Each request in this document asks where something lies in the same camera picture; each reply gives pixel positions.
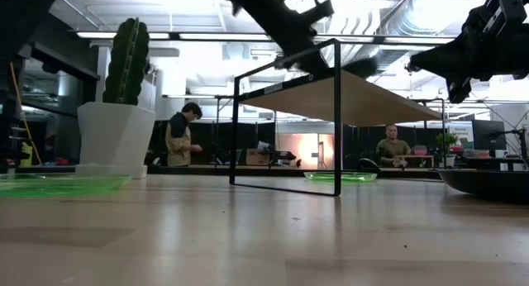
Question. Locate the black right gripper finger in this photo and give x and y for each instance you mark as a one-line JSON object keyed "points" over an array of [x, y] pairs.
{"points": [[434, 63], [459, 89]]}

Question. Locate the small green potted plant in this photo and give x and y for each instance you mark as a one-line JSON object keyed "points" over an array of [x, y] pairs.
{"points": [[446, 142]]}

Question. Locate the green square transparent plate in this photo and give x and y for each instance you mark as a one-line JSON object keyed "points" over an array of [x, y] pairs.
{"points": [[62, 184]]}

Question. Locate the brown cardboard box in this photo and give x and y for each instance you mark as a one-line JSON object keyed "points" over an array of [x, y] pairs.
{"points": [[255, 158]]}

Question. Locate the black office chair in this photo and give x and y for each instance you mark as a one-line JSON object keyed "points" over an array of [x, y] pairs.
{"points": [[369, 164]]}

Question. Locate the small black robot arm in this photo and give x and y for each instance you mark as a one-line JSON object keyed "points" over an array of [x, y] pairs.
{"points": [[283, 155]]}

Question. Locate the white angular planter pot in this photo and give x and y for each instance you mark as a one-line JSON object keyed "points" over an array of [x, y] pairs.
{"points": [[115, 137]]}

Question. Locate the small wooden table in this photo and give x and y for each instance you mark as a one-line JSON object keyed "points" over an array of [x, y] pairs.
{"points": [[421, 157]]}

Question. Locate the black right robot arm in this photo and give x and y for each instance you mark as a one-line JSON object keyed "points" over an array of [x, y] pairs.
{"points": [[521, 50]]}

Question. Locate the black dome camera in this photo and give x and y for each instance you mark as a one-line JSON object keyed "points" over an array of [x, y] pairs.
{"points": [[281, 63]]}

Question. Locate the silver ventilation duct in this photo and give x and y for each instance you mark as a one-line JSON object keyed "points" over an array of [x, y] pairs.
{"points": [[386, 58]]}

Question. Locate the tall green cactus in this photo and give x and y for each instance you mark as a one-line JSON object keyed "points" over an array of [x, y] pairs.
{"points": [[124, 63]]}

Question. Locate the small yellow object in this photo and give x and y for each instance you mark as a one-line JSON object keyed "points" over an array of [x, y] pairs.
{"points": [[27, 153]]}

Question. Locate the black frame wooden shelf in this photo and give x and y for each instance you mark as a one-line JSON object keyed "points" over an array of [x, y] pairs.
{"points": [[351, 100]]}

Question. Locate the black computer monitor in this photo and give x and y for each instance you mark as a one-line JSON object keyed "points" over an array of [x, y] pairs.
{"points": [[487, 135]]}

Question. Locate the person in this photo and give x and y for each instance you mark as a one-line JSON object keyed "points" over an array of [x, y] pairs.
{"points": [[392, 147], [179, 141]]}

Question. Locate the white poster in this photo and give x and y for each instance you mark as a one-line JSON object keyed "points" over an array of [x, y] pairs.
{"points": [[460, 131]]}

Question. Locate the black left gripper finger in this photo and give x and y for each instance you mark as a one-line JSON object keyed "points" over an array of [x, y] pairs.
{"points": [[360, 68], [312, 65]]}

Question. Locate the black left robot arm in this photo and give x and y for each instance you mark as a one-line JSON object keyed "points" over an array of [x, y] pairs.
{"points": [[20, 17]]}

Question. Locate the black camera stand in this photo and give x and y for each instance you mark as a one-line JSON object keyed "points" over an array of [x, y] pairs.
{"points": [[522, 145]]}

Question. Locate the green round transparent plate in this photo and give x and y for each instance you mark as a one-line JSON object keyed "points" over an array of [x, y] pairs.
{"points": [[355, 177]]}

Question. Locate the black round plate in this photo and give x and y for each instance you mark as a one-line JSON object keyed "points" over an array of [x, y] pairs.
{"points": [[487, 186]]}

